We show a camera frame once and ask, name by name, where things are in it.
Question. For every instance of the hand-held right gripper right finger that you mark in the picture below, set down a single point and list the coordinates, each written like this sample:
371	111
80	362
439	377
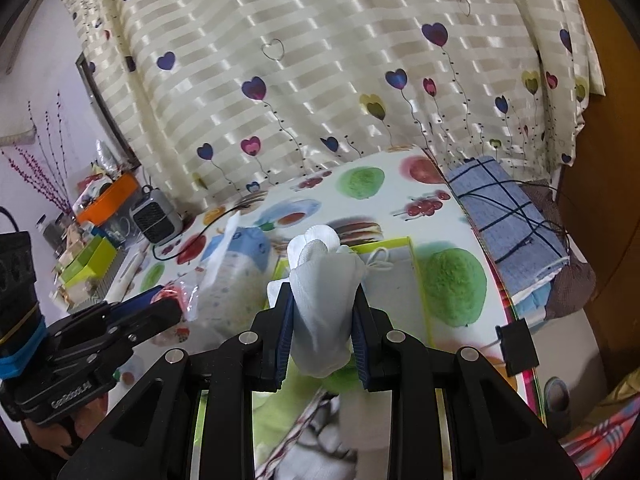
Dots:
361	345

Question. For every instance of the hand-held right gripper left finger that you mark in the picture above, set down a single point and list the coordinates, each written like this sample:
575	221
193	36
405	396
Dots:
282	340

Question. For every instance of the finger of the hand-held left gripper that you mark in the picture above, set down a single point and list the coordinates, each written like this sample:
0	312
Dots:
155	320
137	302

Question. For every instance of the clear bag with orange contents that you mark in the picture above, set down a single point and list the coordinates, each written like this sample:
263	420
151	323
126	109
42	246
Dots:
187	300

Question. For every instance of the pale blue sock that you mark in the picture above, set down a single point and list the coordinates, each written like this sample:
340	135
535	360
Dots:
325	300

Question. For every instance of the green rabbit towel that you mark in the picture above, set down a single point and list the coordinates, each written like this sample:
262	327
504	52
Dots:
285	405

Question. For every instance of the white box with green rim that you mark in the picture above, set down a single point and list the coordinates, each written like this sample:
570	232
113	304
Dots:
395	280

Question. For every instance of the soft tissue pack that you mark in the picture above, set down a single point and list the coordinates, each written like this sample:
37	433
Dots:
235	280

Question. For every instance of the person's left hand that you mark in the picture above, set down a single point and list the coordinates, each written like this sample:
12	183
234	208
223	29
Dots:
55	430

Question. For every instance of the white tube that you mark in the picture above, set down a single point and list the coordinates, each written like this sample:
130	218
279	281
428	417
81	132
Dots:
127	275

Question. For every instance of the grey chevron tray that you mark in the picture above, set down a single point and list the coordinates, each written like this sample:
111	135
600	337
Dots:
107	280

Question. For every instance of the green tissue box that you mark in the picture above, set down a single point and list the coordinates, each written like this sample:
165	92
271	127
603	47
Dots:
92	260

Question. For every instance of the small grey heater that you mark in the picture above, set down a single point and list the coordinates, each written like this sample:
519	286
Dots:
155	220

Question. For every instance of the orange lidded storage box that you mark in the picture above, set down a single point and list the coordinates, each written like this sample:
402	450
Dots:
110	197

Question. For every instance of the pile of small packets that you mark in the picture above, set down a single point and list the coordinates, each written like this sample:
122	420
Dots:
97	180

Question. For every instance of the black binder clip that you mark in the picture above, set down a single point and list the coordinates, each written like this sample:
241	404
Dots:
517	347

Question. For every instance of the purple dried flower branches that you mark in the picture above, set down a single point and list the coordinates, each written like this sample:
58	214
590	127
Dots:
35	170

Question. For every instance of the blue checked cloth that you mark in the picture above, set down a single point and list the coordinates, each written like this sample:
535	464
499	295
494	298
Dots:
500	220

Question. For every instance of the grey slipper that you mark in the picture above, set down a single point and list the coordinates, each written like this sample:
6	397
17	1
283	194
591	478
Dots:
555	405

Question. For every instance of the red plaid cloth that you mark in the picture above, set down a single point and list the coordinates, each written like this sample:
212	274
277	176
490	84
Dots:
600	445

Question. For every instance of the cream heart-print curtain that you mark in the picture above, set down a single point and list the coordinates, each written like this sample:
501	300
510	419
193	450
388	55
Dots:
325	60

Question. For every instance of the window frame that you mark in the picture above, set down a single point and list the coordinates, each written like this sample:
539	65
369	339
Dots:
107	115

